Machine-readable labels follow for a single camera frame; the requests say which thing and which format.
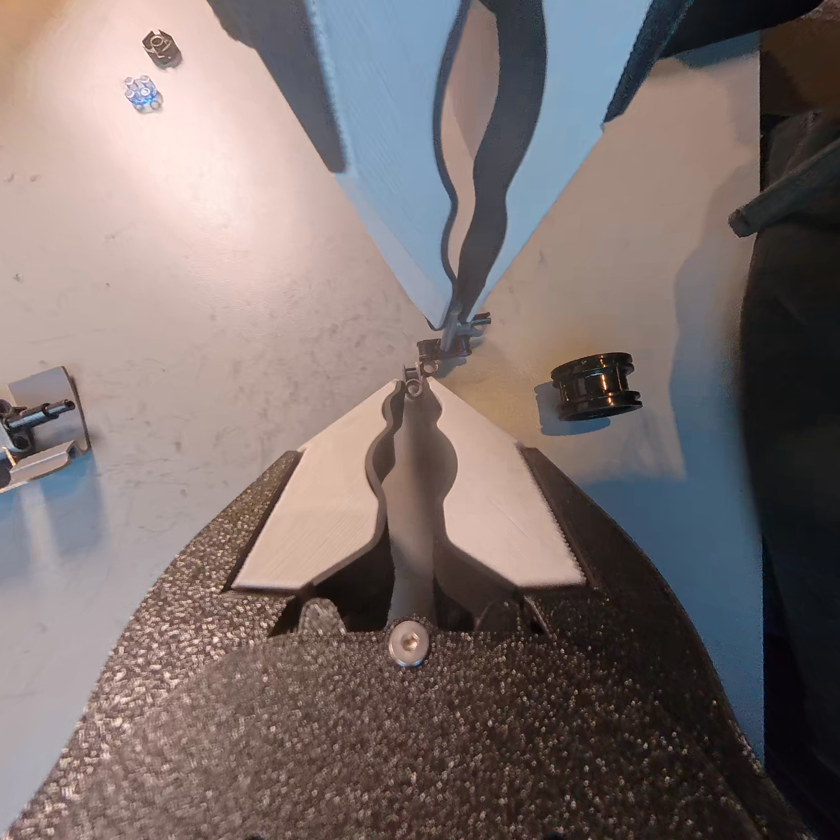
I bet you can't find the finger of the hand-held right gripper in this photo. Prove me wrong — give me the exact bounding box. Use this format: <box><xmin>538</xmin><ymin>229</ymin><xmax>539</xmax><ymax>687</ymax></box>
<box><xmin>456</xmin><ymin>0</ymin><xmax>654</xmax><ymax>322</ymax></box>
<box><xmin>308</xmin><ymin>0</ymin><xmax>470</xmax><ymax>332</ymax></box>

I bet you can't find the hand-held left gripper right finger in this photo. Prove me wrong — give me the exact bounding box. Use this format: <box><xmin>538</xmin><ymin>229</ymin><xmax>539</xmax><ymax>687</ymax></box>
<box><xmin>421</xmin><ymin>379</ymin><xmax>585</xmax><ymax>624</ymax></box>

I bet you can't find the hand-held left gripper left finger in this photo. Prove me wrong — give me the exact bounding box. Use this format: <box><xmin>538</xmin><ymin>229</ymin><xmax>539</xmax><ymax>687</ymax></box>
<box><xmin>233</xmin><ymin>381</ymin><xmax>408</xmax><ymax>621</ymax></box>

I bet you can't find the black toy wheel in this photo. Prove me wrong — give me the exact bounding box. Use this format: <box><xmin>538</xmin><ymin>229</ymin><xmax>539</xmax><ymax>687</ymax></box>
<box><xmin>550</xmin><ymin>352</ymin><xmax>644</xmax><ymax>421</ymax></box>

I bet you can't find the small black grey brick assembly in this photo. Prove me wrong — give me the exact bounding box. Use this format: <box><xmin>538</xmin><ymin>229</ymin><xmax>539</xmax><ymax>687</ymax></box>
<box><xmin>402</xmin><ymin>311</ymin><xmax>493</xmax><ymax>401</ymax></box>

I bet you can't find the person's right forearm black sleeve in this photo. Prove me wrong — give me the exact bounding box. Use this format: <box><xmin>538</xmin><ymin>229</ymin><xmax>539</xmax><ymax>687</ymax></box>
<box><xmin>656</xmin><ymin>0</ymin><xmax>821</xmax><ymax>60</ymax></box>

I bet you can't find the small black round brick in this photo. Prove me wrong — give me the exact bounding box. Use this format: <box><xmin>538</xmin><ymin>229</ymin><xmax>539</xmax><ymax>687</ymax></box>
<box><xmin>141</xmin><ymin>29</ymin><xmax>181</xmax><ymax>67</ymax></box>

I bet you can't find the blue translucent round brick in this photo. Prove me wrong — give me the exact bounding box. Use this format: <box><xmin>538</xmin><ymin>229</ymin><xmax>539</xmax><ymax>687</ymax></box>
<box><xmin>123</xmin><ymin>75</ymin><xmax>163</xmax><ymax>111</ymax></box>

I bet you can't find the dark metal rod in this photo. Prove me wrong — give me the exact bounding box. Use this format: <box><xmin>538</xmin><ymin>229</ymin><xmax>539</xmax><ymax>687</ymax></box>
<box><xmin>0</xmin><ymin>399</ymin><xmax>76</xmax><ymax>454</ymax></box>

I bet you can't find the grey panel brick assembly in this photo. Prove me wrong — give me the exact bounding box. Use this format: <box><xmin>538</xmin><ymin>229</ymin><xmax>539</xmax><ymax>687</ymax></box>
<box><xmin>0</xmin><ymin>366</ymin><xmax>91</xmax><ymax>493</ymax></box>

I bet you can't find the person's black printed hoodie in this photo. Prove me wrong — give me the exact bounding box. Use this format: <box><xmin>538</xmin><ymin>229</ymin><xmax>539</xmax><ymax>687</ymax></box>
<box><xmin>728</xmin><ymin>112</ymin><xmax>840</xmax><ymax>802</ymax></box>

